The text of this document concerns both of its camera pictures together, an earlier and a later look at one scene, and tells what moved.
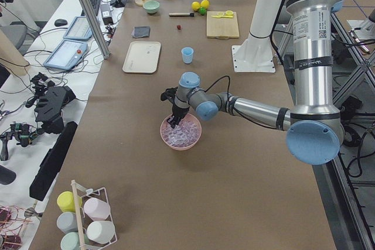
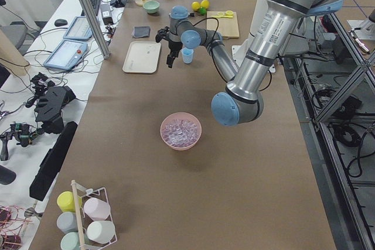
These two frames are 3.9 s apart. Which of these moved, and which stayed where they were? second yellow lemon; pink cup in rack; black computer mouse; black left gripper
Moved: black left gripper
Stayed: black computer mouse; pink cup in rack; second yellow lemon
